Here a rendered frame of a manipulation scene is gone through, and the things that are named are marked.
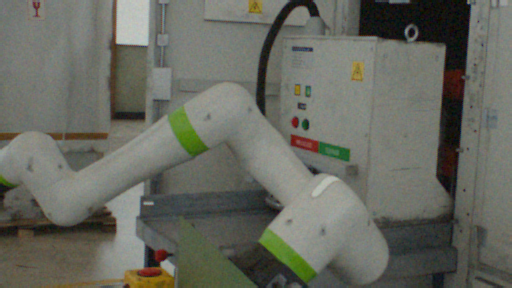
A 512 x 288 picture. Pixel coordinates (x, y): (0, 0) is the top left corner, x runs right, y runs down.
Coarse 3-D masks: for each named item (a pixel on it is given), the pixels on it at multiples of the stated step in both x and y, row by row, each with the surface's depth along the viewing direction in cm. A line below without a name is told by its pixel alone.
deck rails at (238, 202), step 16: (208, 192) 220; (224, 192) 223; (240, 192) 226; (256, 192) 229; (144, 208) 211; (160, 208) 213; (176, 208) 216; (192, 208) 218; (208, 208) 221; (224, 208) 224; (240, 208) 227; (256, 208) 230; (272, 208) 232; (432, 224) 195; (448, 224) 198; (400, 240) 190; (416, 240) 193; (432, 240) 196; (448, 240) 199
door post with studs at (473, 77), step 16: (480, 0) 188; (480, 16) 188; (480, 32) 188; (480, 48) 188; (480, 64) 189; (480, 80) 189; (464, 96) 194; (480, 96) 189; (464, 112) 194; (464, 128) 195; (464, 144) 195; (464, 160) 194; (464, 176) 194; (464, 192) 194; (464, 208) 194; (464, 224) 194; (464, 240) 195; (464, 256) 195; (464, 272) 195
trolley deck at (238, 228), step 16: (144, 224) 207; (160, 224) 206; (176, 224) 207; (208, 224) 209; (224, 224) 210; (240, 224) 211; (256, 224) 213; (144, 240) 207; (160, 240) 195; (176, 240) 190; (208, 240) 192; (224, 240) 193; (240, 240) 194; (256, 240) 195; (176, 256) 185; (400, 256) 186; (416, 256) 189; (432, 256) 192; (448, 256) 195; (384, 272) 184; (400, 272) 187; (416, 272) 190; (432, 272) 193
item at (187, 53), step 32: (160, 0) 229; (192, 0) 234; (224, 0) 233; (256, 0) 236; (288, 0) 238; (320, 0) 243; (160, 32) 233; (192, 32) 235; (224, 32) 237; (256, 32) 240; (288, 32) 242; (160, 64) 233; (192, 64) 236; (224, 64) 239; (256, 64) 241; (160, 96) 233; (192, 96) 238; (192, 160) 240; (224, 160) 243; (160, 192) 239; (192, 192) 242
